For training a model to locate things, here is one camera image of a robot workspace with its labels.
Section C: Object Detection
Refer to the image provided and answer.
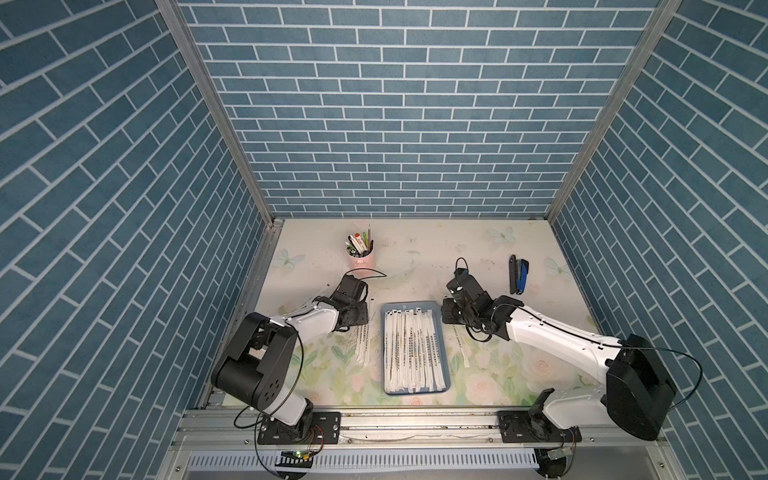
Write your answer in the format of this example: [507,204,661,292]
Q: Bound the pink pen cup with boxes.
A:
[347,246,376,275]

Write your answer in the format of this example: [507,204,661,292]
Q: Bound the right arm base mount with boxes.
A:
[497,410,582,446]

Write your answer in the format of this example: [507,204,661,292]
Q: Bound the black and blue stapler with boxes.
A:
[508,255,530,295]

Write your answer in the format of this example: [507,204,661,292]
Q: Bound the white slotted cable duct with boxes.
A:
[186,448,539,474]

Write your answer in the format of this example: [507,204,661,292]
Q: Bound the left pile wrapped straws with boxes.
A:
[355,325,370,366]

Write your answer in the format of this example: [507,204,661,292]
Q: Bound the pile wrapped straws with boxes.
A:
[355,325,370,366]
[453,326,470,369]

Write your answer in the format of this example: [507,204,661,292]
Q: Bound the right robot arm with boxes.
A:
[441,267,678,441]

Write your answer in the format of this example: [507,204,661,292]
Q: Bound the aluminium front rail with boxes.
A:
[173,407,667,450]

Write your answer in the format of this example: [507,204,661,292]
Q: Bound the blue plastic storage tray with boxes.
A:
[381,301,451,396]

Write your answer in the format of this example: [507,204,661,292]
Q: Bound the right pile wrapped straws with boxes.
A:
[453,326,470,369]

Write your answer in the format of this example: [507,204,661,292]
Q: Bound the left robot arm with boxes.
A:
[211,274,369,430]

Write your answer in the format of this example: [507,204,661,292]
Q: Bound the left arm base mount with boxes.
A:
[257,411,342,446]

